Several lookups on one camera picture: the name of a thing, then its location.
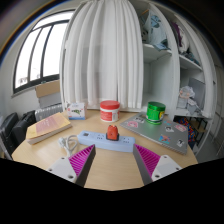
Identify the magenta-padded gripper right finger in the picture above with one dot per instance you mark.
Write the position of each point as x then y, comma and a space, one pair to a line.
161, 168

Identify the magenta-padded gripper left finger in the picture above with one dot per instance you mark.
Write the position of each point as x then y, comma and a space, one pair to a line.
64, 168

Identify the orange charger block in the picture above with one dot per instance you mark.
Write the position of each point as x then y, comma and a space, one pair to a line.
112, 132

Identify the silver laptop with stickers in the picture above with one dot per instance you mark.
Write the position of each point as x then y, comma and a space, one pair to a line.
153, 132

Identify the light blue power strip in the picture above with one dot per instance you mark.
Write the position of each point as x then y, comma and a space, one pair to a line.
91, 138

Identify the yellow and pink book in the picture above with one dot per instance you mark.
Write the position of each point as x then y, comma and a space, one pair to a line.
46, 127

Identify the colourful patterned bag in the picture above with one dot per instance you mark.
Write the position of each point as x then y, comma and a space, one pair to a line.
190, 131

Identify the green round tin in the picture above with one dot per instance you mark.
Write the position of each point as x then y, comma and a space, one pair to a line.
155, 112

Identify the small white printed carton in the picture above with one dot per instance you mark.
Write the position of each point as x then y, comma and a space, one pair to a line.
76, 111

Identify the white radiator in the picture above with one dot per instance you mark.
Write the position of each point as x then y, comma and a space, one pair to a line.
48, 111

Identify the black chair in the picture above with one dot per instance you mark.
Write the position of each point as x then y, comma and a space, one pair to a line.
13, 130

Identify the grey box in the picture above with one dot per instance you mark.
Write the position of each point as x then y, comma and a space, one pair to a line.
50, 100

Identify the white jar with red lid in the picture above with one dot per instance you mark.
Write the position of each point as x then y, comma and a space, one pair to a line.
109, 112

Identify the brown cardboard box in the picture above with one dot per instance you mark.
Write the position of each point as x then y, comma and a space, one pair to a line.
47, 88

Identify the white shelf unit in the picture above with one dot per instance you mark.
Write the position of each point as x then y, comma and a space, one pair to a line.
160, 70

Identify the dark-framed window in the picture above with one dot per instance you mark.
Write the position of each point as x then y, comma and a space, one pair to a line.
43, 53

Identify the white curtain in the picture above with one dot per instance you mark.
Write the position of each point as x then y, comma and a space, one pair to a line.
101, 53

